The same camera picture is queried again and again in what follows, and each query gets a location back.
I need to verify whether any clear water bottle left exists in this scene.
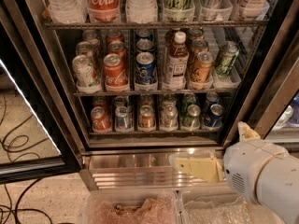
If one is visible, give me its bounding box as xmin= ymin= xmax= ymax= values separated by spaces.
xmin=48 ymin=0 xmax=88 ymax=24

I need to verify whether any black floor cable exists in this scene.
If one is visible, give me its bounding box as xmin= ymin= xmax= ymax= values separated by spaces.
xmin=0 ymin=91 xmax=54 ymax=224

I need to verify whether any white can front middle shelf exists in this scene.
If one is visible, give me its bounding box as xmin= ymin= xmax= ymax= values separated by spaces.
xmin=72 ymin=55 xmax=98 ymax=87

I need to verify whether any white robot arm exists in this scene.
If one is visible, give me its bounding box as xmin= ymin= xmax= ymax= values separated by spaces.
xmin=169 ymin=121 xmax=299 ymax=224

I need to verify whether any white green can bottom shelf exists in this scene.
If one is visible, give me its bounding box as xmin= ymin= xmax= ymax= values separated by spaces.
xmin=161 ymin=105 xmax=178 ymax=130

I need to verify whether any open fridge glass door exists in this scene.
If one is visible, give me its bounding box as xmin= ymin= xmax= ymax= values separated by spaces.
xmin=0 ymin=0 xmax=82 ymax=184

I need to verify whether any top wire shelf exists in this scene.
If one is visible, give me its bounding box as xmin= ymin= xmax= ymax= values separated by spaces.
xmin=45 ymin=20 xmax=269 ymax=30

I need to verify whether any middle wire shelf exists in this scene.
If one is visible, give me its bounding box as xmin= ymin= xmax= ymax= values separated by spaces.
xmin=73 ymin=88 xmax=237 ymax=97

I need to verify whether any steel fridge bottom grille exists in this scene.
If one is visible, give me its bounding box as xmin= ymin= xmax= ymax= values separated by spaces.
xmin=79 ymin=147 xmax=224 ymax=190

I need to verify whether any blue Pepsi can front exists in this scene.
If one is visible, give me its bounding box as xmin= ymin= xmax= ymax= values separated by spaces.
xmin=136 ymin=52 xmax=156 ymax=85

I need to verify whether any red can bottom shelf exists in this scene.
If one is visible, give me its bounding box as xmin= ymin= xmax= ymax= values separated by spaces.
xmin=91 ymin=106 xmax=110 ymax=132

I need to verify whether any orange can shelf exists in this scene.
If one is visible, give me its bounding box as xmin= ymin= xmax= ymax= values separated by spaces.
xmin=138 ymin=105 xmax=155 ymax=128
xmin=190 ymin=51 xmax=215 ymax=83
xmin=190 ymin=39 xmax=209 ymax=63

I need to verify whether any tea bottle white cap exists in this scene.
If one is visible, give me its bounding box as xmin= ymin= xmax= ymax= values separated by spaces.
xmin=164 ymin=31 xmax=189 ymax=84

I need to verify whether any green can middle shelf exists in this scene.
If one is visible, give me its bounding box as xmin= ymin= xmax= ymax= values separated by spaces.
xmin=215 ymin=41 xmax=239 ymax=77

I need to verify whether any red Coca-Cola can front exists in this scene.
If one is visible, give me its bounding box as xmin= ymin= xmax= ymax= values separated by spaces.
xmin=104 ymin=53 xmax=128 ymax=87

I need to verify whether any clear water bottle middle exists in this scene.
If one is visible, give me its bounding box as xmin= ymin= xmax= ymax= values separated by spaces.
xmin=125 ymin=0 xmax=158 ymax=23

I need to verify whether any orange can bottom shelf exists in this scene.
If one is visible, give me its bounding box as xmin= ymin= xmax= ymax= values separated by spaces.
xmin=138 ymin=105 xmax=155 ymax=128

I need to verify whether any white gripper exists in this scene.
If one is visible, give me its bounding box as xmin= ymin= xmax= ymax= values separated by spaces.
xmin=169 ymin=121 xmax=288 ymax=203

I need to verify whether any wire shelf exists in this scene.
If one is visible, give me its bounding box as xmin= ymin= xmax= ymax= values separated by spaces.
xmin=73 ymin=88 xmax=237 ymax=97
xmin=45 ymin=20 xmax=269 ymax=30

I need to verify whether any orange can front middle shelf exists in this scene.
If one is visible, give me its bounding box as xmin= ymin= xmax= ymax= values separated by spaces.
xmin=190 ymin=51 xmax=215 ymax=83

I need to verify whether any clear water bottle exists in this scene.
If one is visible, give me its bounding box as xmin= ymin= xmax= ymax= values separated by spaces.
xmin=125 ymin=0 xmax=158 ymax=23
xmin=48 ymin=0 xmax=88 ymax=24

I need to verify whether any plastic bin with pink wrap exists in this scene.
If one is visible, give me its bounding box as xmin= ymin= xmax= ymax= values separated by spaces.
xmin=80 ymin=188 xmax=181 ymax=224

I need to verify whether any red coca-cola can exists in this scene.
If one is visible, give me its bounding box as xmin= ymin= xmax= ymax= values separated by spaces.
xmin=104 ymin=53 xmax=128 ymax=87
xmin=107 ymin=41 xmax=127 ymax=59

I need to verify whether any plastic bin with clear wrap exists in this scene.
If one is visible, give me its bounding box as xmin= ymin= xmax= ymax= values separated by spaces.
xmin=178 ymin=183 xmax=285 ymax=224

